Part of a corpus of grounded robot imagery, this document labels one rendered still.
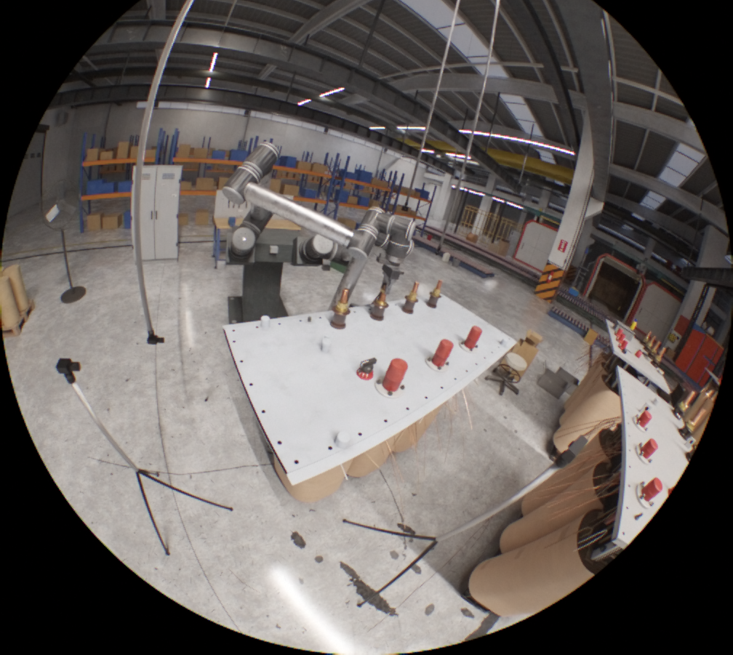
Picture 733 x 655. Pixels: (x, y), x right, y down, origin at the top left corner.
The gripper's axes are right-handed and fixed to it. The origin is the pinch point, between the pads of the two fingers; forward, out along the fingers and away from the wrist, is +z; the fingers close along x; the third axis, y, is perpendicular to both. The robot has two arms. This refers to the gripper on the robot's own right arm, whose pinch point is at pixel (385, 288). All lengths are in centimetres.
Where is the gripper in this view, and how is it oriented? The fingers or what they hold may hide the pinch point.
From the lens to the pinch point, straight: 138.6
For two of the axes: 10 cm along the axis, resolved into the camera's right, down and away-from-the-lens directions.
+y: 9.3, 0.9, 3.6
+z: -2.4, 8.9, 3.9
